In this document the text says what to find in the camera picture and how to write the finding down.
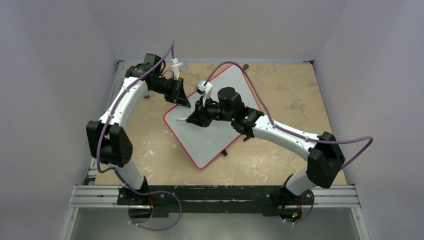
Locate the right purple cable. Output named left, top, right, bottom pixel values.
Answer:
left=202, top=61, right=375, bottom=173

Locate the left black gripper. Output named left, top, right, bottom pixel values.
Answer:
left=150, top=76, right=190, bottom=108

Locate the red framed whiteboard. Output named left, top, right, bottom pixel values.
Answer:
left=163, top=64, right=260, bottom=169

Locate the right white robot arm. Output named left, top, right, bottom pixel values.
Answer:
left=185, top=87, right=345, bottom=204

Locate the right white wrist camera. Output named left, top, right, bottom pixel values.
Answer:
left=195, top=80, right=213, bottom=106

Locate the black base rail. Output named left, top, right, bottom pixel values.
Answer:
left=117, top=185, right=314, bottom=219

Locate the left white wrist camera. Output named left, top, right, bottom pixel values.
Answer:
left=170, top=58, right=189, bottom=80

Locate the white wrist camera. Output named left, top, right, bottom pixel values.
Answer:
left=195, top=80, right=213, bottom=106
left=170, top=58, right=189, bottom=80

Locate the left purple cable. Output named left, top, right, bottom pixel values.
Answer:
left=95, top=40, right=176, bottom=200

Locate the aluminium frame rail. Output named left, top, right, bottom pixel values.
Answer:
left=68, top=185, right=361, bottom=208

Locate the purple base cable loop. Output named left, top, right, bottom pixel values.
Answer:
left=127, top=192, right=183, bottom=232

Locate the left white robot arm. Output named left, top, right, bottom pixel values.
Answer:
left=86, top=53, right=191, bottom=205

